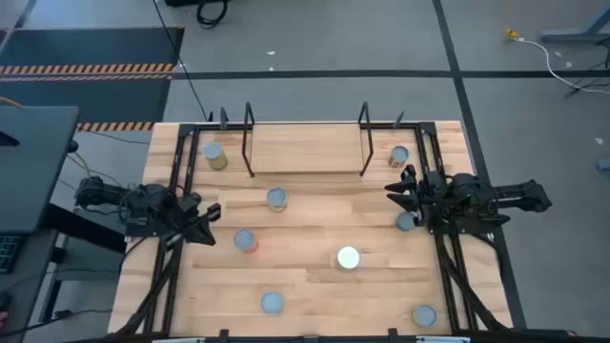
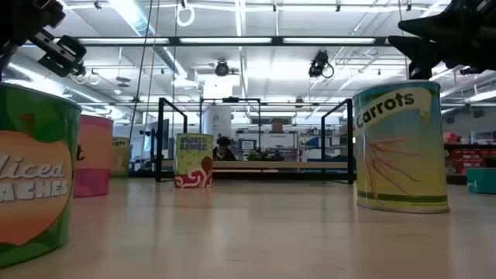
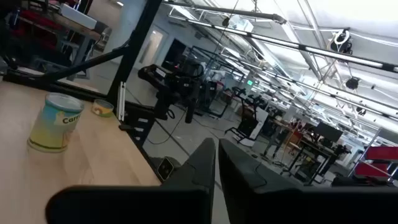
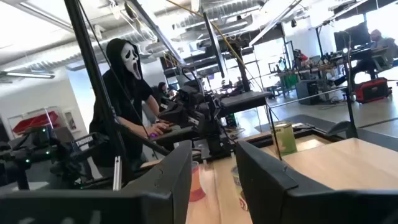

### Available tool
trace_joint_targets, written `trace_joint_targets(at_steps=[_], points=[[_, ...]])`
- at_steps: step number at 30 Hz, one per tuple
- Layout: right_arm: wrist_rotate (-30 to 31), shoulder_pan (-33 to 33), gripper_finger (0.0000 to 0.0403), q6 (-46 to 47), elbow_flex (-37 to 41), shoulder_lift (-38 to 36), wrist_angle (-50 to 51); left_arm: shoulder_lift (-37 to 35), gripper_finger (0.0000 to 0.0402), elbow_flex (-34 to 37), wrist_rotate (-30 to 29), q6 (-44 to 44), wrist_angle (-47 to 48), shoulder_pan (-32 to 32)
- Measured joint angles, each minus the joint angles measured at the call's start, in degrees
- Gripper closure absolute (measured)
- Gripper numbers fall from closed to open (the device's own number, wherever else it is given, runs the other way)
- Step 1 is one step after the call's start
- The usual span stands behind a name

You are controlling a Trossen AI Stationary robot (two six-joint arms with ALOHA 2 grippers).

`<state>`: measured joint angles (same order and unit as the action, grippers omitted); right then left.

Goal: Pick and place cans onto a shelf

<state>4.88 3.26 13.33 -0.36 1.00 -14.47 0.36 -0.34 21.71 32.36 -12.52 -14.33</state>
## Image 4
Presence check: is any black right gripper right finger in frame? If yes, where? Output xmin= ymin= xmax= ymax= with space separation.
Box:
xmin=235 ymin=140 xmax=398 ymax=224

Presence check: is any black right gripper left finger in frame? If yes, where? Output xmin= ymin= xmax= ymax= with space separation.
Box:
xmin=0 ymin=139 xmax=193 ymax=224

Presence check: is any red swirl print can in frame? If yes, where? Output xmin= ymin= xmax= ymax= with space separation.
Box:
xmin=230 ymin=166 xmax=249 ymax=212

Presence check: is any pale green oranges can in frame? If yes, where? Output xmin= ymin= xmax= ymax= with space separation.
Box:
xmin=269 ymin=120 xmax=299 ymax=156

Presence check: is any dark work table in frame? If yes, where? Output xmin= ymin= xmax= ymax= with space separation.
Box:
xmin=219 ymin=90 xmax=274 ymax=118

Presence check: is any person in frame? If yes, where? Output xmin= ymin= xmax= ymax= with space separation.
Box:
xmin=353 ymin=29 xmax=398 ymax=80
xmin=88 ymin=37 xmax=172 ymax=170
xmin=156 ymin=81 xmax=170 ymax=103

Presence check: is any green crate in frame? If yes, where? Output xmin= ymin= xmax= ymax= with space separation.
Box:
xmin=279 ymin=73 xmax=299 ymax=90

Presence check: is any grey computer case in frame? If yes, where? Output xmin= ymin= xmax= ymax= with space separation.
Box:
xmin=295 ymin=79 xmax=320 ymax=105

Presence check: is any red storage bin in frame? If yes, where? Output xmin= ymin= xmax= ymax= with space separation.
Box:
xmin=11 ymin=111 xmax=60 ymax=135

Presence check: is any red toolbox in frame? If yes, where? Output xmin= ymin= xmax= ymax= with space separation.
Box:
xmin=354 ymin=77 xmax=390 ymax=104

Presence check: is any ceiling light strip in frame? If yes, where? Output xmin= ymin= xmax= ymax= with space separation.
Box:
xmin=0 ymin=70 xmax=56 ymax=80

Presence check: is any black monitor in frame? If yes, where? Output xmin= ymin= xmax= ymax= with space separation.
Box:
xmin=333 ymin=21 xmax=371 ymax=52

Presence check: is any silver frame bracket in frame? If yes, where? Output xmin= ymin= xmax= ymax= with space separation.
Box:
xmin=112 ymin=155 xmax=122 ymax=191

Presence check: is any grey curved bracket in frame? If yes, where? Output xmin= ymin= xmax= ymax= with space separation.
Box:
xmin=326 ymin=120 xmax=352 ymax=138

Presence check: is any black overhead rig frame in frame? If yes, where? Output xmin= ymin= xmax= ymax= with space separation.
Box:
xmin=63 ymin=0 xmax=358 ymax=187

